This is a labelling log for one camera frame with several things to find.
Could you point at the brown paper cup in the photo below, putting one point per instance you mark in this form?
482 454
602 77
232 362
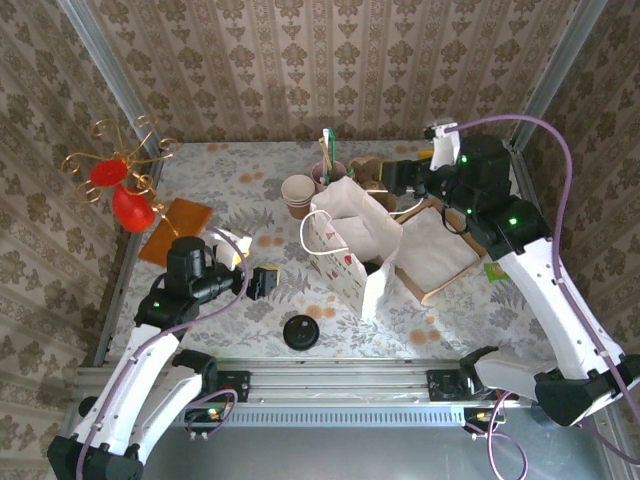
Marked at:
298 189
300 212

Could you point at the white printed paper gift bag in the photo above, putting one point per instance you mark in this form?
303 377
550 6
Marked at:
340 200

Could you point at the aluminium frame post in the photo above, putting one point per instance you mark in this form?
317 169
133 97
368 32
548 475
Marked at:
117 90
555 75

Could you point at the aluminium table side rail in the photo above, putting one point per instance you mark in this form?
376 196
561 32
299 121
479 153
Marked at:
105 335

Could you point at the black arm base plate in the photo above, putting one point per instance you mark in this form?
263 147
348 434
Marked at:
240 385
440 387

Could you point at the small circuit board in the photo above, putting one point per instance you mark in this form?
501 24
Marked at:
480 416
212 414

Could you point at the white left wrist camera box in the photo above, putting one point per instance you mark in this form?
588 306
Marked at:
225 247

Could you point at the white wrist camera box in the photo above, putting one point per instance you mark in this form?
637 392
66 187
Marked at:
225 247
445 147

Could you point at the brown bread roll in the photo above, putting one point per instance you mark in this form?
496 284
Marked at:
365 170
382 197

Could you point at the brown cardboard tray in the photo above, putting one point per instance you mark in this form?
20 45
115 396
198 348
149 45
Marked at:
414 289

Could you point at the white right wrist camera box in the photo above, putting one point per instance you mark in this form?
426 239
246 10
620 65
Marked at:
445 147

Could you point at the pink cup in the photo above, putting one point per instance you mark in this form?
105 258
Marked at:
316 181

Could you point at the orange wooden board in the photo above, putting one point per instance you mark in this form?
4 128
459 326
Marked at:
185 215

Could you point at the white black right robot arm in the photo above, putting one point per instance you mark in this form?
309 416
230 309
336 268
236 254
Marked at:
550 300

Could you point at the black plastic cup lid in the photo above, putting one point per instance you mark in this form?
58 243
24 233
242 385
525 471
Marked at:
301 332

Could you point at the wooden stirrer stick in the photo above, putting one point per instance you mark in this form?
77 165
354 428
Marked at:
328 160

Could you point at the green tea bag packet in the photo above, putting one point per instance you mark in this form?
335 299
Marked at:
496 272

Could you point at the aluminium front rail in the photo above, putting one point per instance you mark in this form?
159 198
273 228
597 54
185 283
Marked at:
340 385

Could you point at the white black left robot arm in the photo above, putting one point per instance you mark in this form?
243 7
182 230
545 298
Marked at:
125 380

